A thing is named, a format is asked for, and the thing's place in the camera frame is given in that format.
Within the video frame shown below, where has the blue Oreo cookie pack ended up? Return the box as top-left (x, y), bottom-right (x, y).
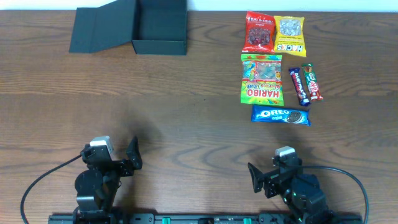
top-left (251, 105), bottom-right (312, 126)

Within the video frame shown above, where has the green Haribo gummy bag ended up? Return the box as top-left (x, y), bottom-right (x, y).
top-left (240, 54), bottom-right (284, 106)

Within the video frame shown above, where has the yellow Hacks candy bag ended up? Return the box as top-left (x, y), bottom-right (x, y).
top-left (274, 16), bottom-right (307, 57)

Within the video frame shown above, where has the black gift box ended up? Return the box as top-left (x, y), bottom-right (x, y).
top-left (69, 0), bottom-right (188, 55)

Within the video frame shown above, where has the red candy bag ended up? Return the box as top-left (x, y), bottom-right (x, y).
top-left (242, 11), bottom-right (275, 54)

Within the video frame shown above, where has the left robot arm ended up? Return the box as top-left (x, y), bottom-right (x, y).
top-left (74, 136), bottom-right (142, 223)

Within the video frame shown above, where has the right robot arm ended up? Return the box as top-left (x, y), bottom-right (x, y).
top-left (248, 154), bottom-right (333, 223)

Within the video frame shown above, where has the purple Dairy Milk bar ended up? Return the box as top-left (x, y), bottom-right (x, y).
top-left (289, 67), bottom-right (310, 106)

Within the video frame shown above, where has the red green KitKat bar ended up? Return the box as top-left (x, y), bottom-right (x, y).
top-left (302, 63), bottom-right (323, 101)

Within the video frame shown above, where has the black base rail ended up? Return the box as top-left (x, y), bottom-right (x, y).
top-left (48, 213), bottom-right (364, 224)

